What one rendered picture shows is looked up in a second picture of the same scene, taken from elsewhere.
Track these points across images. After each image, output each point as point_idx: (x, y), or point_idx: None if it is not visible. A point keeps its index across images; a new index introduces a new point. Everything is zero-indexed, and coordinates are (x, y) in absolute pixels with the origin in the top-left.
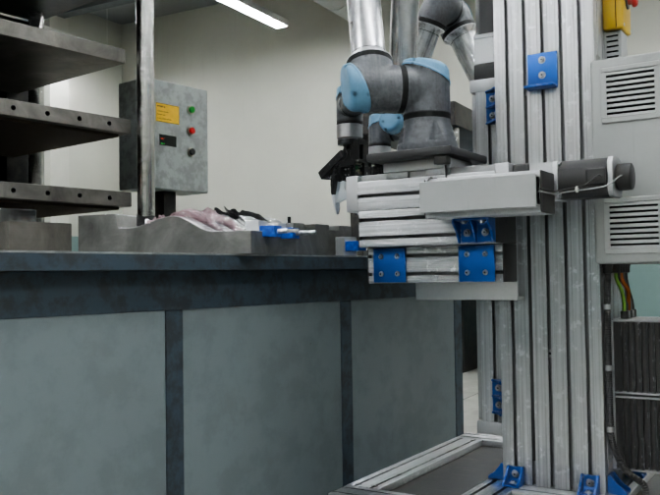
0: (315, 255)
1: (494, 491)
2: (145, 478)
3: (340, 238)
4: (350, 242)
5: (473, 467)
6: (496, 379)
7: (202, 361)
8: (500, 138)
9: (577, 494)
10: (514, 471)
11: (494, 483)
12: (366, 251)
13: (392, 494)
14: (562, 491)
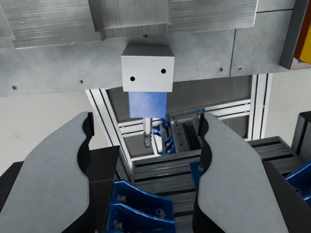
0: (21, 95)
1: (142, 129)
2: None
3: (122, 75)
4: (128, 101)
5: (190, 88)
6: (171, 150)
7: None
8: None
9: (158, 153)
10: (158, 132)
11: (154, 122)
12: (304, 3)
13: (104, 99)
14: (161, 146)
